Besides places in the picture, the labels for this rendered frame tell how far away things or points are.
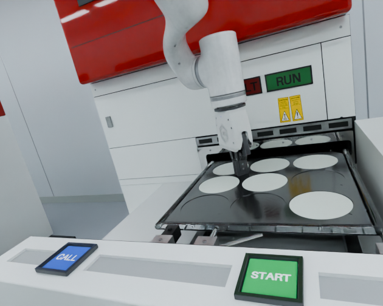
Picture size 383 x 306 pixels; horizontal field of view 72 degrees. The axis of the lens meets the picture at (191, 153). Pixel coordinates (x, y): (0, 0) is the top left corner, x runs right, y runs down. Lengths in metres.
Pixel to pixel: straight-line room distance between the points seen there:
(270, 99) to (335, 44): 0.20
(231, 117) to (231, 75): 0.09
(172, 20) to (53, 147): 3.24
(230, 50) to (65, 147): 3.08
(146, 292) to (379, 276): 0.21
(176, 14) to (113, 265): 0.43
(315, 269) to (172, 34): 0.47
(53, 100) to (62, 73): 0.36
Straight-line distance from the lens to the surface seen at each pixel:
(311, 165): 0.69
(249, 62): 0.79
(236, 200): 0.56
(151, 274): 0.33
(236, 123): 0.60
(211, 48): 0.61
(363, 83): 2.31
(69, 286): 0.36
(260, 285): 0.27
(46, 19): 3.38
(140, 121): 0.95
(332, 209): 0.50
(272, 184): 0.61
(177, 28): 0.57
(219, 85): 0.60
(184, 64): 0.65
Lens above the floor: 1.15
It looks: 14 degrees down
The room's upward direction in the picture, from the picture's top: 13 degrees counter-clockwise
